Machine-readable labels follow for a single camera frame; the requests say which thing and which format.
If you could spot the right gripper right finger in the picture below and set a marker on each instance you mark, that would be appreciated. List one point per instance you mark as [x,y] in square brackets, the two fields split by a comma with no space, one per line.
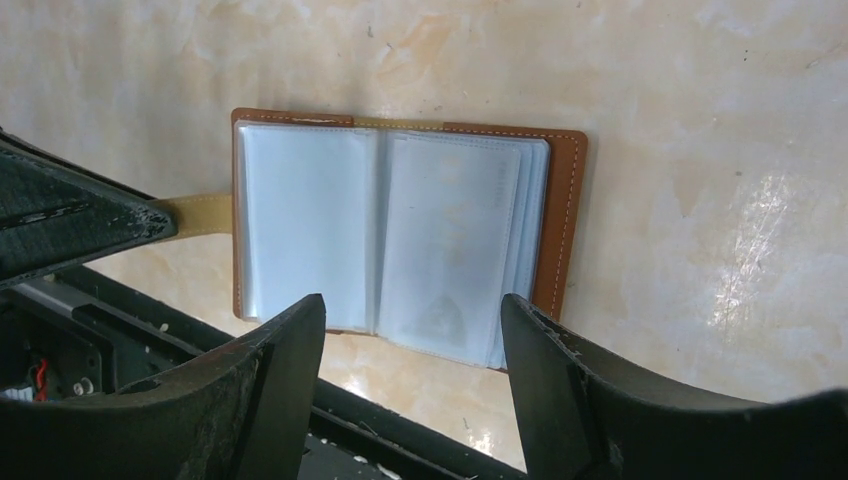
[584,412]

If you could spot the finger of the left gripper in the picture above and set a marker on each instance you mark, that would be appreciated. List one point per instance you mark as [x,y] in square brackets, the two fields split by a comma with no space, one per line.
[56,215]

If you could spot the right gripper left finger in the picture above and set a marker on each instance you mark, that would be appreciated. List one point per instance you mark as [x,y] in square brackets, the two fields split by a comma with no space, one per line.
[238,411]

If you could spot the brown leather card holder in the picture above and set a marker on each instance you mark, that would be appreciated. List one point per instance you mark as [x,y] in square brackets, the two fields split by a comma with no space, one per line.
[307,213]

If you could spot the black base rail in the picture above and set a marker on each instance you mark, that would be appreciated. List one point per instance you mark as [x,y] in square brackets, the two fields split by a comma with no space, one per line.
[83,334]

